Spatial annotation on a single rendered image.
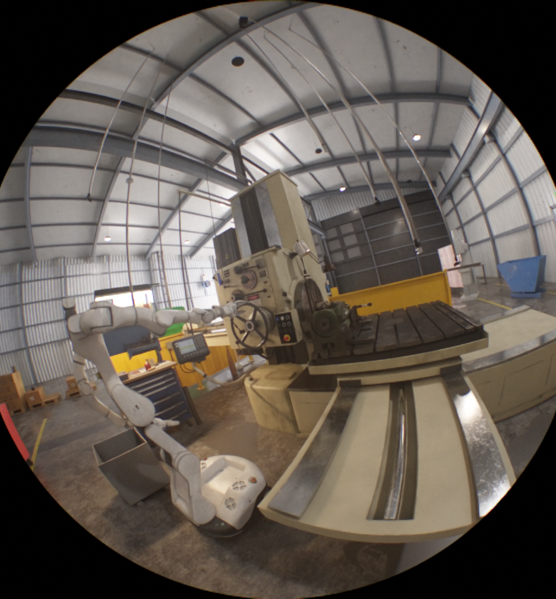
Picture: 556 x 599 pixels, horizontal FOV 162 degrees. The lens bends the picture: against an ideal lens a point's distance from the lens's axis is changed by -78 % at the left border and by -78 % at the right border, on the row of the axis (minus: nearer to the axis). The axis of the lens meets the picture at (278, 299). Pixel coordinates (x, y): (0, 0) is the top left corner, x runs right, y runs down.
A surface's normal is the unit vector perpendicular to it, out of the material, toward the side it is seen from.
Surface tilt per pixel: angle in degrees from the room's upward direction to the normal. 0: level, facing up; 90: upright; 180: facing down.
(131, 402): 90
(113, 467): 90
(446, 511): 0
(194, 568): 0
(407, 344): 90
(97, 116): 169
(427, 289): 90
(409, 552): 0
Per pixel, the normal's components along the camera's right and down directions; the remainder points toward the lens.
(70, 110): 0.39, 0.92
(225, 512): -0.48, -0.70
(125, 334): 0.80, -0.19
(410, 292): -0.51, 0.12
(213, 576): -0.23, -0.97
